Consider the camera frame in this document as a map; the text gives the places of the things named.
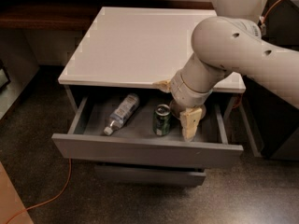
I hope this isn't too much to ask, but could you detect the green soda can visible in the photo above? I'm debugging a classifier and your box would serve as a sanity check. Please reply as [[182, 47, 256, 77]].
[[152, 105, 172, 136]]

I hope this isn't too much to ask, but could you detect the blue plastic bottle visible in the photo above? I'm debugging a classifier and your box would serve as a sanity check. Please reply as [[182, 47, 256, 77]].
[[104, 93, 140, 135]]

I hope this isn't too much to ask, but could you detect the dark wooden shelf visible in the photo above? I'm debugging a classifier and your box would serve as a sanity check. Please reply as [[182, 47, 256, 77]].
[[0, 0, 214, 31]]

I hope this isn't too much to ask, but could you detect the white cabinet top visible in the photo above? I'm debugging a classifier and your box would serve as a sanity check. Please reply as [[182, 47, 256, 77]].
[[57, 6, 247, 94]]

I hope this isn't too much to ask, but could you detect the grey drawer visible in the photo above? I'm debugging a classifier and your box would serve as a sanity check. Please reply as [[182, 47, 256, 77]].
[[94, 164, 206, 187], [52, 91, 243, 169]]

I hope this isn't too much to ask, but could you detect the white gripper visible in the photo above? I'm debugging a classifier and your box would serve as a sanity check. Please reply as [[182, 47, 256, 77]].
[[152, 70, 212, 141]]

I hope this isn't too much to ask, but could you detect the beige bowl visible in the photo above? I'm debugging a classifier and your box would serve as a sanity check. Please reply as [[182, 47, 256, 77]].
[[169, 100, 206, 119]]

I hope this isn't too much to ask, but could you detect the orange floor cable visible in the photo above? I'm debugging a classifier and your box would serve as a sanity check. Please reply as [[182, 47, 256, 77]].
[[4, 158, 73, 224]]

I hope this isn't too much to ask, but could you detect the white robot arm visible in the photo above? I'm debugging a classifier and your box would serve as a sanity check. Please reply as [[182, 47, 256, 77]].
[[153, 16, 299, 141]]

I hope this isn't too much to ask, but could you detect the grey top drawer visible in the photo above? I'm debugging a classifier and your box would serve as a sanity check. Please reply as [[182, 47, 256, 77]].
[[52, 91, 243, 169]]

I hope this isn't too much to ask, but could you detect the dark cabinet at right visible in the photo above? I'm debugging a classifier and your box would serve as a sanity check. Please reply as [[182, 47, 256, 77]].
[[240, 0, 299, 161]]

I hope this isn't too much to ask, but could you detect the grey bottom drawer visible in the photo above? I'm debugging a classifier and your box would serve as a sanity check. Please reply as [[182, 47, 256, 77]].
[[94, 164, 206, 187]]

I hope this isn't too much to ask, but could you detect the orange cable at right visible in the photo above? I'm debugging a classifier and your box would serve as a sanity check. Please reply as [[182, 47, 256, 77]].
[[232, 0, 299, 110]]

